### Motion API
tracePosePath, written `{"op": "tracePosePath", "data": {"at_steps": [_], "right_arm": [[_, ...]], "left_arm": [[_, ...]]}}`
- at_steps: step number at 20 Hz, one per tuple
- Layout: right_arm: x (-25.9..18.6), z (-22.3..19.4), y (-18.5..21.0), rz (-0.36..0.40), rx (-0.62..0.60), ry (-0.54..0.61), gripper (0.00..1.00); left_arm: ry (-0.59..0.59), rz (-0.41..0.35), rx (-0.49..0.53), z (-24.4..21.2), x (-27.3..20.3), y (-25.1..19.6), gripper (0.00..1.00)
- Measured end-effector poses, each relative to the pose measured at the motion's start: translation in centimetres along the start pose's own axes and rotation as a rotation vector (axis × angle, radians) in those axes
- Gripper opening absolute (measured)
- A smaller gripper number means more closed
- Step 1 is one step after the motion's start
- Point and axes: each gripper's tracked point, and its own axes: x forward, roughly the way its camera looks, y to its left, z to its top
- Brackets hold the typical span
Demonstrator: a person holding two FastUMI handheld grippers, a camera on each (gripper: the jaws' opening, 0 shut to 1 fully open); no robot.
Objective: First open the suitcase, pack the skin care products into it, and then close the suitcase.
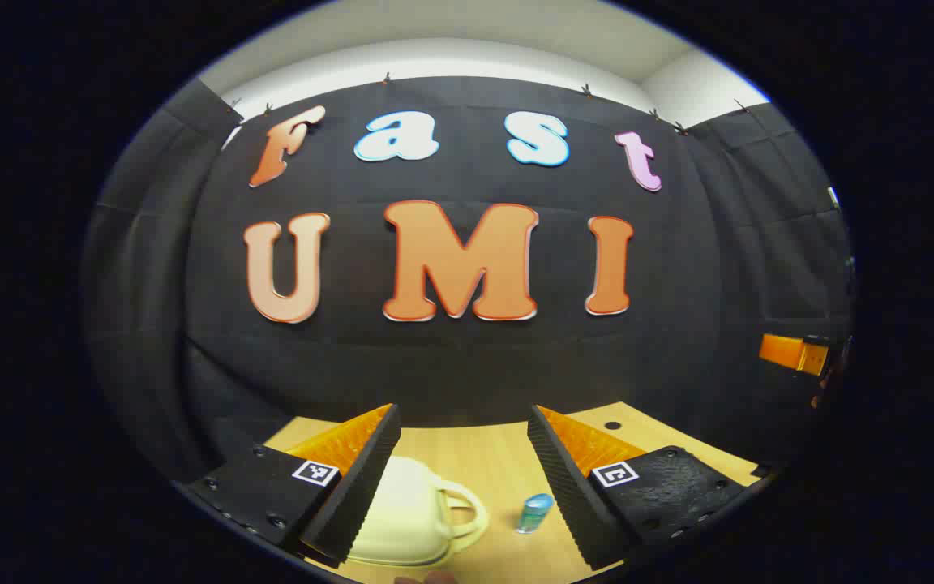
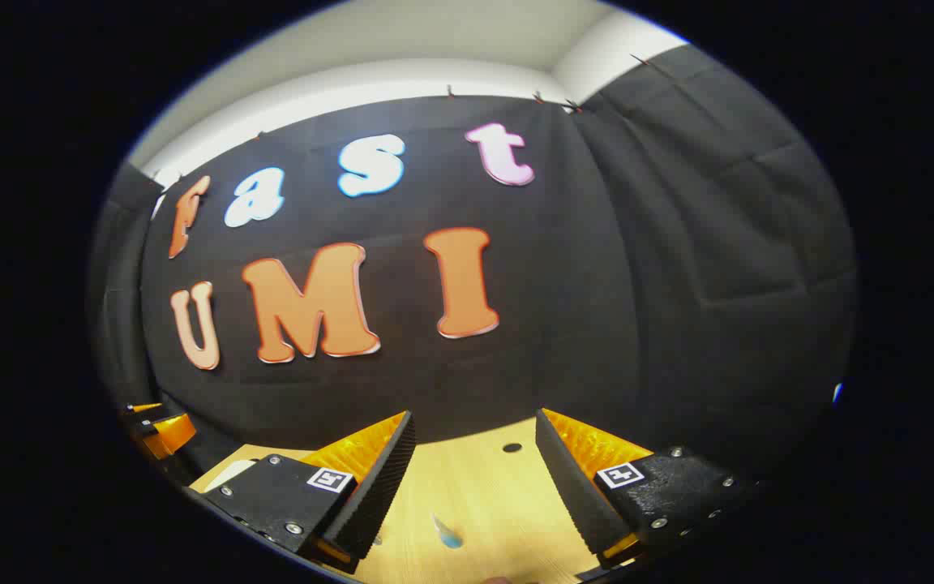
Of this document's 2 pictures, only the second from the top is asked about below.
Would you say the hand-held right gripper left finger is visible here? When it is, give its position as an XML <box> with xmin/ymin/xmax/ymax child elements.
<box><xmin>204</xmin><ymin>410</ymin><xmax>418</xmax><ymax>575</ymax></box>

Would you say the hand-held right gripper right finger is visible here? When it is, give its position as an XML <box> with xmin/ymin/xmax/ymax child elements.
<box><xmin>535</xmin><ymin>408</ymin><xmax>760</xmax><ymax>569</ymax></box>

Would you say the blue skin care tube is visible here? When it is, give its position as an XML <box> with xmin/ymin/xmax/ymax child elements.
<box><xmin>432</xmin><ymin>513</ymin><xmax>465</xmax><ymax>550</ymax></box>

